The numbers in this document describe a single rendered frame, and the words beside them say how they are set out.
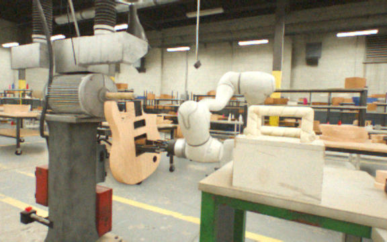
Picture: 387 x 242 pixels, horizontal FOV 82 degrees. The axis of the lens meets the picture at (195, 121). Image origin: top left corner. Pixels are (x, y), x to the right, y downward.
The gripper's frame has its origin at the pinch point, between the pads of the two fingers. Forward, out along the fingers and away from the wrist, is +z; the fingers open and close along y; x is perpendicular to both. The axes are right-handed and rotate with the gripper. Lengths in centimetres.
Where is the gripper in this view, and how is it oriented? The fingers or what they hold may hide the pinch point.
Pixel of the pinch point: (142, 144)
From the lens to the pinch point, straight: 114.2
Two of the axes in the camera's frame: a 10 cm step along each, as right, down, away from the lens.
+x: -0.5, -9.8, -1.8
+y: 4.1, -1.9, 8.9
